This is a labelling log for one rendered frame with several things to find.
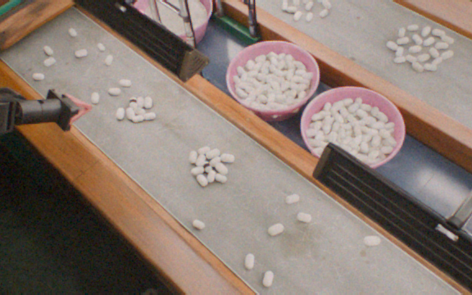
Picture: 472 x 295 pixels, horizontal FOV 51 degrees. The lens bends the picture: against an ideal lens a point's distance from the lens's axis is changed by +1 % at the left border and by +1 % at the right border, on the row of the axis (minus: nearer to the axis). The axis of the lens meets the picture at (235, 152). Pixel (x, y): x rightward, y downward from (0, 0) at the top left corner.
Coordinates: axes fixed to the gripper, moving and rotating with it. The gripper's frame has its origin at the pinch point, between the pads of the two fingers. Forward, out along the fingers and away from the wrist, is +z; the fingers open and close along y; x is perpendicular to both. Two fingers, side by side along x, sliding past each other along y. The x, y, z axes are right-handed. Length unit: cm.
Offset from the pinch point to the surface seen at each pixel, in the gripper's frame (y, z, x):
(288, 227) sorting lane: -56, 20, 0
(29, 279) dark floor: 26, 19, 96
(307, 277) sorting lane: -68, 15, 4
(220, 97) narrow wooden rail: -16.6, 29.7, -11.7
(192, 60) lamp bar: -26.9, -0.7, -28.4
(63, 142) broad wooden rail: 4.1, -1.2, 13.6
